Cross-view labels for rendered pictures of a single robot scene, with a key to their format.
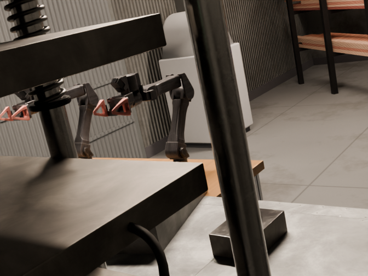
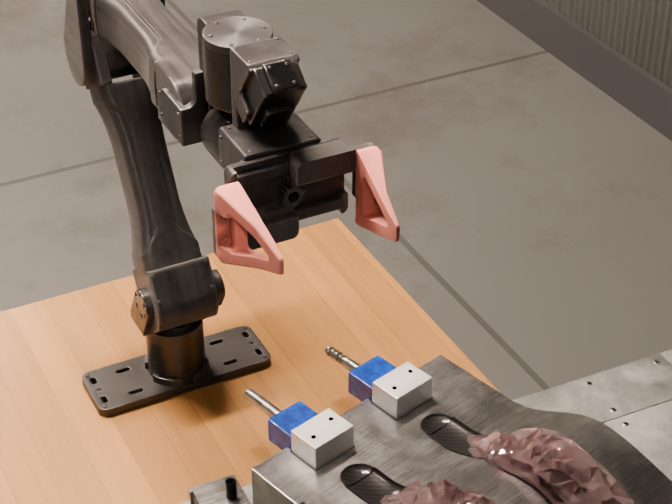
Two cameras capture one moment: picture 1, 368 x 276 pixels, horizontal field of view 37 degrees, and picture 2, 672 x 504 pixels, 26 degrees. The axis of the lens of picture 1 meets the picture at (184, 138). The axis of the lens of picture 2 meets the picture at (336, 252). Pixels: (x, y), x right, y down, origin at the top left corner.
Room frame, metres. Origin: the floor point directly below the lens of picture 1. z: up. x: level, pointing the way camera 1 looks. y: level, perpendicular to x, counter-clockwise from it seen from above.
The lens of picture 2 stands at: (1.63, 1.09, 1.81)
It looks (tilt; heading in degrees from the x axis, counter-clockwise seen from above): 34 degrees down; 295
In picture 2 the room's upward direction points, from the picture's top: straight up
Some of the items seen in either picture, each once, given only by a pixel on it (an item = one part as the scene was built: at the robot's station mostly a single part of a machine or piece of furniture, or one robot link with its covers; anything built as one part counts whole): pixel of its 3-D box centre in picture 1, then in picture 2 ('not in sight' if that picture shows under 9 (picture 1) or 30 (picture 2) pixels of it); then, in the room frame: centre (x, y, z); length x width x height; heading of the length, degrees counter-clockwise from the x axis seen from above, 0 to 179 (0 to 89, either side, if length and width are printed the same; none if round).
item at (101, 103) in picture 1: (104, 109); (272, 230); (2.07, 0.28, 1.20); 0.09 x 0.07 x 0.07; 142
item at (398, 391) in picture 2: not in sight; (369, 378); (2.09, 0.02, 0.86); 0.13 x 0.05 x 0.05; 157
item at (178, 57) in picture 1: (203, 76); not in sight; (5.75, -0.34, 0.70); 0.70 x 0.63 x 1.39; 142
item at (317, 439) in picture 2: not in sight; (290, 424); (2.14, 0.12, 0.86); 0.13 x 0.05 x 0.05; 157
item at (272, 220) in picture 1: (248, 232); not in sight; (1.53, -0.13, 0.84); 0.20 x 0.15 x 0.07; 140
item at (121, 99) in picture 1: (118, 109); (353, 208); (2.02, 0.22, 1.20); 0.09 x 0.07 x 0.07; 142
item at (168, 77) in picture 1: (164, 93); (157, 70); (2.31, 0.04, 1.17); 0.30 x 0.09 x 0.12; 142
